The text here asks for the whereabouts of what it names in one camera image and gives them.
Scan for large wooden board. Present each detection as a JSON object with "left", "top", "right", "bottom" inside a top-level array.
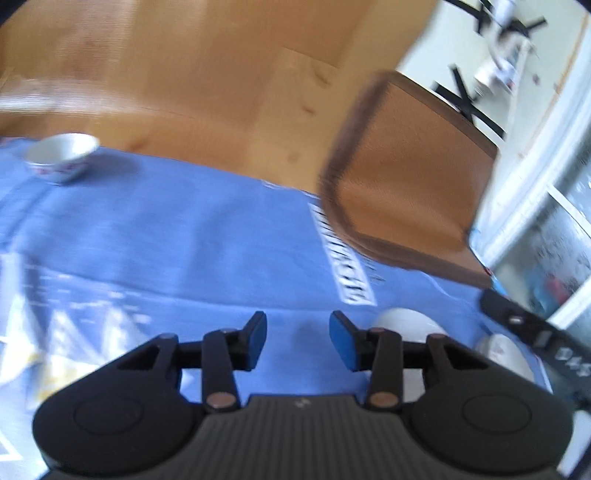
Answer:
[{"left": 0, "top": 0, "right": 444, "bottom": 204}]

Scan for black tape cross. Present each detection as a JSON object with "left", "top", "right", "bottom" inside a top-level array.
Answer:
[{"left": 433, "top": 65, "right": 506, "bottom": 139}]

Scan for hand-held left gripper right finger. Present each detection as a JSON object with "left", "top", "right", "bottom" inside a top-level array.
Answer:
[{"left": 329, "top": 311, "right": 492, "bottom": 411}]

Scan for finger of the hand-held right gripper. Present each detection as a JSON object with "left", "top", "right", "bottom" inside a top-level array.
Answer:
[{"left": 480, "top": 290, "right": 591, "bottom": 402}]

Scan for brown woven seat mat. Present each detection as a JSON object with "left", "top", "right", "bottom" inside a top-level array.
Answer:
[{"left": 318, "top": 69, "right": 502, "bottom": 289}]

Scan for white bowl purple flowers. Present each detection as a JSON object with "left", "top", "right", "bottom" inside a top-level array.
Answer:
[{"left": 25, "top": 133, "right": 100, "bottom": 186}]

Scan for blue printed tablecloth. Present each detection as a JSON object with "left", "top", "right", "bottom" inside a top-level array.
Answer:
[{"left": 0, "top": 138, "right": 555, "bottom": 480}]

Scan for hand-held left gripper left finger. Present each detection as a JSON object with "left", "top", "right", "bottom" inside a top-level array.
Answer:
[{"left": 111, "top": 311, "right": 269, "bottom": 413}]

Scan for white framed frosted window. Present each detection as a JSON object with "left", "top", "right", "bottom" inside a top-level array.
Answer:
[{"left": 471, "top": 28, "right": 591, "bottom": 333}]

